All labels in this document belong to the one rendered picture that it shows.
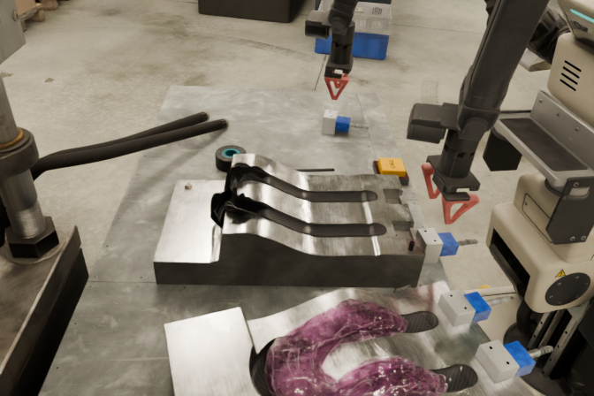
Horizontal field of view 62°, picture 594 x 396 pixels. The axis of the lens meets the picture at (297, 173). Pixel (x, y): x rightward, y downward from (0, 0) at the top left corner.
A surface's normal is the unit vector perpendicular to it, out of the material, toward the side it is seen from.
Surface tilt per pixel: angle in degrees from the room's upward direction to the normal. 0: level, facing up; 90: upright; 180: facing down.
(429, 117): 27
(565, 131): 90
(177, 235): 0
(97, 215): 0
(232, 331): 0
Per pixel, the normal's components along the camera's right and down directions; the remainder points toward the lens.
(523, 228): -0.08, -0.81
